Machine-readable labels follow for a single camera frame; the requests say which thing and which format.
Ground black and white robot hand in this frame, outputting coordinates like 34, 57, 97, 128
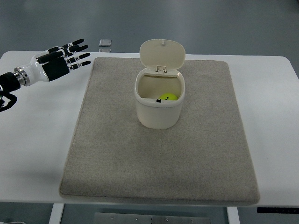
14, 39, 91, 86

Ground yellow tennis ball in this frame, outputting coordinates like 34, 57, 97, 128
158, 92, 178, 101

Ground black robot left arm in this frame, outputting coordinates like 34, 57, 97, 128
0, 72, 21, 112

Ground clear floor plate far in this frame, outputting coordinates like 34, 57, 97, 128
99, 39, 112, 47

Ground clear floor plate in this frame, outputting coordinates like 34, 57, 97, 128
99, 48, 111, 53
99, 39, 112, 47

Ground clear floor plate near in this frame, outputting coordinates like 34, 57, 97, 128
99, 48, 111, 53

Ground cream lidded plastic bin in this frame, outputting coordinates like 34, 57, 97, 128
134, 39, 185, 129

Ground grey felt mat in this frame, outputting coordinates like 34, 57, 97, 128
59, 57, 260, 205

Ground white table leg left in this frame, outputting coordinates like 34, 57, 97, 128
49, 203, 64, 224

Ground white table leg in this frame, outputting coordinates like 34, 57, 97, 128
49, 203, 64, 224
227, 207, 240, 224

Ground white table leg right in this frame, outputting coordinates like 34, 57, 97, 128
227, 207, 240, 224

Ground black table control panel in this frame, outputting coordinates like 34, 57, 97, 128
256, 207, 299, 214

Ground grey metal base plate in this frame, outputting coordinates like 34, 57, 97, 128
93, 212, 211, 224

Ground white cable on floor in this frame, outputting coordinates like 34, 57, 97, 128
0, 218, 24, 224

